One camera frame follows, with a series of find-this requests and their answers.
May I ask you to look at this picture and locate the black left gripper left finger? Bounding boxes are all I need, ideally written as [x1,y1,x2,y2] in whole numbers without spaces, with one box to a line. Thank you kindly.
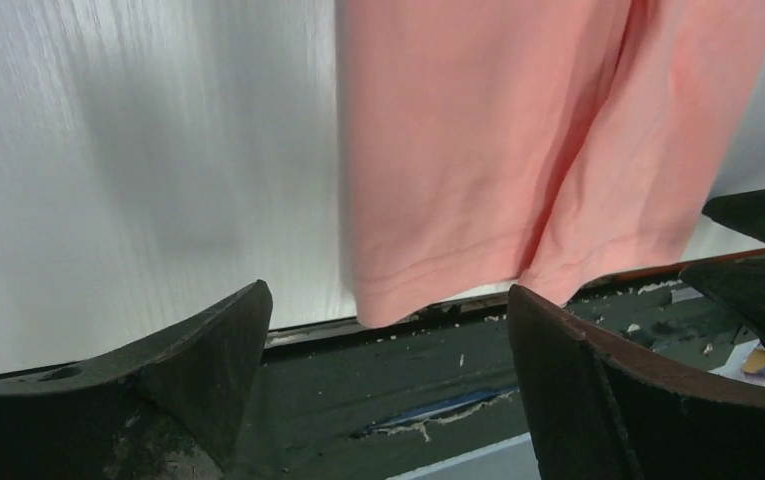
[0,280,273,479]

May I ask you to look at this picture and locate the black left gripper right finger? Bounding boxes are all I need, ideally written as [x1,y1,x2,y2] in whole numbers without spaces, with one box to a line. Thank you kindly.
[507,286,765,479]

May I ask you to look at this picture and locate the pink t shirt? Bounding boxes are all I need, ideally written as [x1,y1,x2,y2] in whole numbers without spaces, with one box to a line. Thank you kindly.
[341,1,765,328]

